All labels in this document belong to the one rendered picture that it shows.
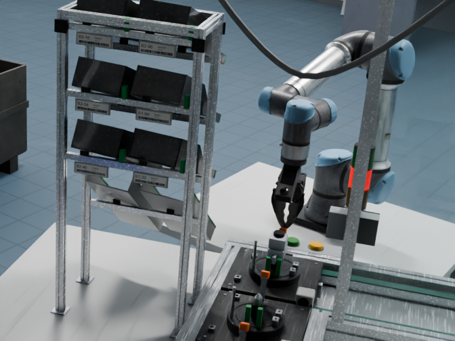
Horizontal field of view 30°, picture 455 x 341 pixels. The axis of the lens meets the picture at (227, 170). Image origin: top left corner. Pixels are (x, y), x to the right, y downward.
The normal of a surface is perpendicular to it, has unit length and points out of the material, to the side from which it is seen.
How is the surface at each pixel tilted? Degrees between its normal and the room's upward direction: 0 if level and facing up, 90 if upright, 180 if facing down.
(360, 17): 90
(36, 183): 0
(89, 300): 0
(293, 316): 0
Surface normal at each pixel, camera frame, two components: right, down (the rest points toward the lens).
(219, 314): 0.08, -0.92
